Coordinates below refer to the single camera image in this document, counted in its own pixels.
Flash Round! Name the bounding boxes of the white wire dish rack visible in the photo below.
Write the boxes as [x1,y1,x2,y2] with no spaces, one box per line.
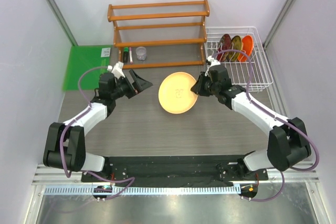
[204,26,274,92]

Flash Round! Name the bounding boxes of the orange plastic plate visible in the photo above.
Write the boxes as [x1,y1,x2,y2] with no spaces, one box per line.
[238,35,254,62]

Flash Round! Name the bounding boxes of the olive yellow patterned plate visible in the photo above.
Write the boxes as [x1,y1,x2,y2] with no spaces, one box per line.
[227,35,243,62]

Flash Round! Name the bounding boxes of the pink white marker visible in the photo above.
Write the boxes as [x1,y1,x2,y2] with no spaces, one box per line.
[129,47,133,64]

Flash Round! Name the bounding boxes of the cream yellow plate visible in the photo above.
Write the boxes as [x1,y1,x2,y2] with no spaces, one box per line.
[158,72,198,114]

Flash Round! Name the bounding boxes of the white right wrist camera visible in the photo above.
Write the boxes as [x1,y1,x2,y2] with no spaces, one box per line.
[205,56,221,76]

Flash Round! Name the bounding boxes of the aluminium front rail frame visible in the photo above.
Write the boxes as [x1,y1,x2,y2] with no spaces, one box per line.
[32,165,319,200]

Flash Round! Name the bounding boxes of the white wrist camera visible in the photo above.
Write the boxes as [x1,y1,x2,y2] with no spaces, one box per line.
[205,56,221,76]
[107,61,125,79]

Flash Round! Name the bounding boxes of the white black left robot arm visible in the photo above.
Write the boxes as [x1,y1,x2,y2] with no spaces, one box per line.
[43,69,153,182]

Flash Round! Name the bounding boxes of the clear plastic cup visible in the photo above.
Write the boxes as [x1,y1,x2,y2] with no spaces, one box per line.
[135,47,146,61]

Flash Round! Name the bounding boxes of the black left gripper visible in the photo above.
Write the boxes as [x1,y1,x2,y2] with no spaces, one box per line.
[111,70,152,100]

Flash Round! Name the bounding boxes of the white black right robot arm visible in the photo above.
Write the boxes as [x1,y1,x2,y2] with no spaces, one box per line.
[191,65,311,179]

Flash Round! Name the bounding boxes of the orange wooden shelf rack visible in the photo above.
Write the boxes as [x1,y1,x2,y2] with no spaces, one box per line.
[107,0,211,70]

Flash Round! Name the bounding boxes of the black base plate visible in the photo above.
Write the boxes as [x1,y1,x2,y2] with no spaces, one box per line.
[81,154,269,188]

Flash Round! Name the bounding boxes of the green plastic mat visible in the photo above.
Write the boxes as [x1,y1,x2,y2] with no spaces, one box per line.
[63,45,112,91]

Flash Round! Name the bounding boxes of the black green marker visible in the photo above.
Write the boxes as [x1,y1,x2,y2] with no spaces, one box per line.
[122,47,129,63]

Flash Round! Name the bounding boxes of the dark red patterned plate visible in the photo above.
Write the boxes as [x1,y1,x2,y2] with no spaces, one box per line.
[217,34,232,62]

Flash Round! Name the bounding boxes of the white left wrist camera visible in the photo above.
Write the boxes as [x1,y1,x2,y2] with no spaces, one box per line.
[107,61,125,79]

